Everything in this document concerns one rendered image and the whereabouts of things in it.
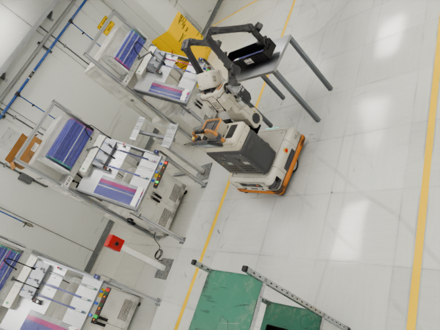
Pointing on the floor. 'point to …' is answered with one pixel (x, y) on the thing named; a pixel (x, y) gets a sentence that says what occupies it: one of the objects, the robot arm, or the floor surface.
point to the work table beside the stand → (266, 67)
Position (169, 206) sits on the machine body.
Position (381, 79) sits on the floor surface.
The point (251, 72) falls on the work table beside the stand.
